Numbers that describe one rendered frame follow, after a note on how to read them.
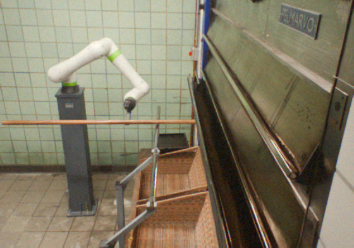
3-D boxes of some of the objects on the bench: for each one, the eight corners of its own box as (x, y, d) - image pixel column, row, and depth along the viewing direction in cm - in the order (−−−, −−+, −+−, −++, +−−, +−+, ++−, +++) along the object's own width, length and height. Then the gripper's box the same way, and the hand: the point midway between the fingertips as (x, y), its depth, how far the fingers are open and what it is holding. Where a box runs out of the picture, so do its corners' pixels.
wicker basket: (198, 174, 274) (200, 145, 264) (207, 220, 223) (210, 185, 212) (140, 174, 272) (140, 145, 261) (135, 221, 220) (134, 186, 209)
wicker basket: (208, 224, 219) (210, 189, 208) (219, 302, 167) (223, 260, 156) (134, 224, 218) (133, 188, 207) (122, 302, 166) (121, 260, 155)
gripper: (133, 89, 245) (131, 99, 225) (134, 119, 255) (132, 131, 235) (123, 89, 245) (120, 99, 225) (125, 119, 254) (122, 131, 234)
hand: (126, 115), depth 231 cm, fingers open, 13 cm apart
